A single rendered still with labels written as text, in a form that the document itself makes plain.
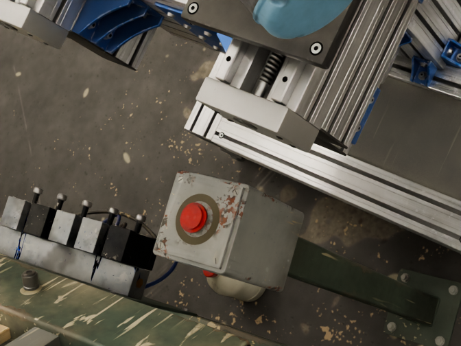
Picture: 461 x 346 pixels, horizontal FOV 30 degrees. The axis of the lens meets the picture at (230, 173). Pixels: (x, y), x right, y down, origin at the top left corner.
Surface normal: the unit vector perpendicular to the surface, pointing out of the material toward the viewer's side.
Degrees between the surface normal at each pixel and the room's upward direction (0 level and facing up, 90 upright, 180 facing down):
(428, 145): 0
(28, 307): 55
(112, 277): 0
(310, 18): 97
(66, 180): 0
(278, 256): 90
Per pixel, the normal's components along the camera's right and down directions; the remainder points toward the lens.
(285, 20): 0.53, 0.75
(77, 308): -0.06, -0.93
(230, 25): -0.50, -0.25
